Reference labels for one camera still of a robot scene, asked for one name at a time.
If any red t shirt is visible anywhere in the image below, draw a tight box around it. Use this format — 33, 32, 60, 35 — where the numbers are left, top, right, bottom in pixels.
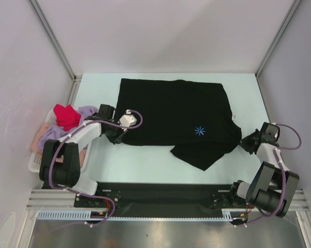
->
53, 104, 81, 131

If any lilac t shirt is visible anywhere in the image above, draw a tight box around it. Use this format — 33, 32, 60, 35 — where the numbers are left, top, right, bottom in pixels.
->
37, 104, 98, 151

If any pink t shirt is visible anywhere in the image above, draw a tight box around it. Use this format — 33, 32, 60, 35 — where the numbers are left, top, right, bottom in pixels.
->
31, 122, 88, 171

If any right aluminium corner post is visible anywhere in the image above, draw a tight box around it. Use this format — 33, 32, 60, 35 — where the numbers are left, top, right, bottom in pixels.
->
255, 0, 303, 80

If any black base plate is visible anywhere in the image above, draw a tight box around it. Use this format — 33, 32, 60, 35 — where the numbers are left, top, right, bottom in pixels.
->
73, 182, 252, 219

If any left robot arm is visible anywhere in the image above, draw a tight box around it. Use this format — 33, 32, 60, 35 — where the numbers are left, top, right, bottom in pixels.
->
39, 104, 140, 207

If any left aluminium corner post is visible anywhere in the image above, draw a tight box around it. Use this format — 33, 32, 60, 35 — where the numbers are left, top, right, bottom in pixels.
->
27, 0, 76, 81

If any aluminium corner post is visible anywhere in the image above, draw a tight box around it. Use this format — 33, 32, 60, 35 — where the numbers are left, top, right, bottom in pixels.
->
255, 0, 303, 80
27, 0, 76, 81

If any white slotted cable duct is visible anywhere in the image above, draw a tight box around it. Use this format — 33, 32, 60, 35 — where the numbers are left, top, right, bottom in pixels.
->
37, 210, 246, 222

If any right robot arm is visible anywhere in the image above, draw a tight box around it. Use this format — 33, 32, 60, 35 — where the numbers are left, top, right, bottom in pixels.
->
228, 122, 302, 218

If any aluminium front rail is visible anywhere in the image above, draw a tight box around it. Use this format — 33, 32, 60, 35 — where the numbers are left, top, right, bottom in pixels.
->
26, 189, 309, 211

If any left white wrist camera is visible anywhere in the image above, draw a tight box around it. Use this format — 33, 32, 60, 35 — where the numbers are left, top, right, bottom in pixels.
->
119, 110, 137, 130

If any black t shirt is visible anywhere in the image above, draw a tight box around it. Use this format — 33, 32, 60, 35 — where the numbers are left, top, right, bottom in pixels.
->
115, 79, 242, 171

